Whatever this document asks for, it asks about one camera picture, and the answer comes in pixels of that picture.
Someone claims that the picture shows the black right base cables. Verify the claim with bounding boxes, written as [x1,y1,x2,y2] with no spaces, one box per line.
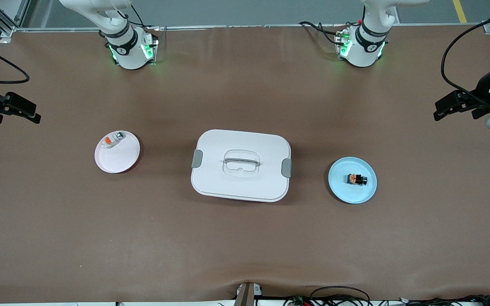
[126,3,160,47]

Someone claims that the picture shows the light blue round plate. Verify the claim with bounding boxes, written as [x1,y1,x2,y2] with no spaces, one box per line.
[328,156,378,205]

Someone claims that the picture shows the silver table edge rail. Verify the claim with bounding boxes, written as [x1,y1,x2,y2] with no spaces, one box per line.
[13,23,488,33]

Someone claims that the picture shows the black left base cables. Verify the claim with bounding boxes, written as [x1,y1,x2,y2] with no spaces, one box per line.
[298,20,350,46]

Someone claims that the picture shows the aluminium profile bracket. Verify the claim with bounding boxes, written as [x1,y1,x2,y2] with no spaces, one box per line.
[234,282,263,306]

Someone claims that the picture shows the black base cables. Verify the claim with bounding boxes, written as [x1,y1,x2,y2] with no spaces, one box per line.
[298,20,350,46]
[126,3,160,47]

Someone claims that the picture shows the tangled black cable bundle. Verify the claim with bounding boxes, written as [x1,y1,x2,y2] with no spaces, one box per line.
[283,286,490,306]

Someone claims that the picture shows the white orange push-button switch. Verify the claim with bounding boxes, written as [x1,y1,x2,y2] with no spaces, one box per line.
[103,132,125,149]

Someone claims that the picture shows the pale pink round plate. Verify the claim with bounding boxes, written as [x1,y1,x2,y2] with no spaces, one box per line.
[94,130,141,174]

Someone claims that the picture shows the white lidded storage box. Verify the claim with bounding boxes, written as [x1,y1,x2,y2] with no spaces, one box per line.
[191,129,292,203]

